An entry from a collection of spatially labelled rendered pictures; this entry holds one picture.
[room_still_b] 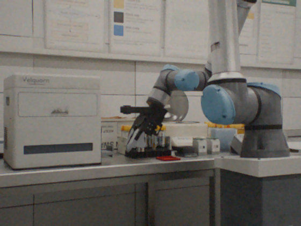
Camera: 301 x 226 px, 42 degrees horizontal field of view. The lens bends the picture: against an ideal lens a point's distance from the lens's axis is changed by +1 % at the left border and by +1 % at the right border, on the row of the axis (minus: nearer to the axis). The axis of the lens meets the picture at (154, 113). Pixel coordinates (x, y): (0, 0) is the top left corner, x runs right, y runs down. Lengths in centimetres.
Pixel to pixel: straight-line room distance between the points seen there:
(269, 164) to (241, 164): 8
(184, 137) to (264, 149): 65
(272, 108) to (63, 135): 66
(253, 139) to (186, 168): 32
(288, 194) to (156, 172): 44
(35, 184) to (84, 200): 77
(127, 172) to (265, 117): 49
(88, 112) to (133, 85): 79
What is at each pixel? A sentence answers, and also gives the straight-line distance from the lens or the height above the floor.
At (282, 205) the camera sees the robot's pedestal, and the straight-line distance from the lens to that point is 123.
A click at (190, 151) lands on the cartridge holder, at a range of 155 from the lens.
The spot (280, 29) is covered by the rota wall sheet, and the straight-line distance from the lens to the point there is 268.
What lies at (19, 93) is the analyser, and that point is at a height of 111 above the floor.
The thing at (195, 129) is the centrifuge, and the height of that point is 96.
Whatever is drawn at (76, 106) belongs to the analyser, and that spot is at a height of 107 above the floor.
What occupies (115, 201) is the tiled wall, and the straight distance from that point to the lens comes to 210.
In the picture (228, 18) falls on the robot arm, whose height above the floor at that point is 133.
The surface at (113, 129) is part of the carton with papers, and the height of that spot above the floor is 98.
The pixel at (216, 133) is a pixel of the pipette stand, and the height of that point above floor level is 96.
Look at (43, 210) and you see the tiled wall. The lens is 200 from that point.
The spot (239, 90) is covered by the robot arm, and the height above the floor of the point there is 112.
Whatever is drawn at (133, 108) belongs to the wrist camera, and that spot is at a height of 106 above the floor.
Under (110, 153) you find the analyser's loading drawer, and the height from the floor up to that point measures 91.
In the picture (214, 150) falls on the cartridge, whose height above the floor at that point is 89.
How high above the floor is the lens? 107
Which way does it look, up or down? 1 degrees down
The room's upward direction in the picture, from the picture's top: straight up
